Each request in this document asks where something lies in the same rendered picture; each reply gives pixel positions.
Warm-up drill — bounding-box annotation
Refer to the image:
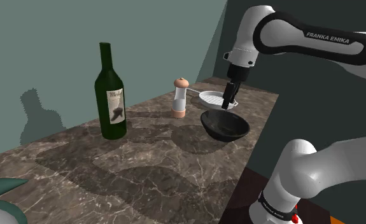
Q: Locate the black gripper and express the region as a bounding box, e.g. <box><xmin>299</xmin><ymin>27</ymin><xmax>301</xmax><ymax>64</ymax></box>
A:
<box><xmin>221</xmin><ymin>63</ymin><xmax>251</xmax><ymax>110</ymax></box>

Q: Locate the white grill pan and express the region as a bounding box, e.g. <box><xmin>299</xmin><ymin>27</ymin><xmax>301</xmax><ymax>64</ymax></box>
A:
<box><xmin>187</xmin><ymin>87</ymin><xmax>239</xmax><ymax>111</ymax></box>

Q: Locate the black bowl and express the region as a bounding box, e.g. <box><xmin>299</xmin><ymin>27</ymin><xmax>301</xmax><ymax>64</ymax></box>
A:
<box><xmin>200</xmin><ymin>109</ymin><xmax>251</xmax><ymax>143</ymax></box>

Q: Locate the white and tan pepper mill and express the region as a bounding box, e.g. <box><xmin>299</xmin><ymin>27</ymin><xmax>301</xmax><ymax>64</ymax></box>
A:
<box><xmin>171</xmin><ymin>77</ymin><xmax>190</xmax><ymax>119</ymax></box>

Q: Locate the dark robot stand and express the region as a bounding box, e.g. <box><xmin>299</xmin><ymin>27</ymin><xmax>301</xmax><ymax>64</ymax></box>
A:
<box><xmin>218</xmin><ymin>167</ymin><xmax>332</xmax><ymax>224</ymax></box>

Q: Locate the dark green wine bottle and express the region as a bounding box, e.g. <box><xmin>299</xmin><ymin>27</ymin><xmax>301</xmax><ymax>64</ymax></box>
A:
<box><xmin>94</xmin><ymin>41</ymin><xmax>128</xmax><ymax>141</ymax></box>

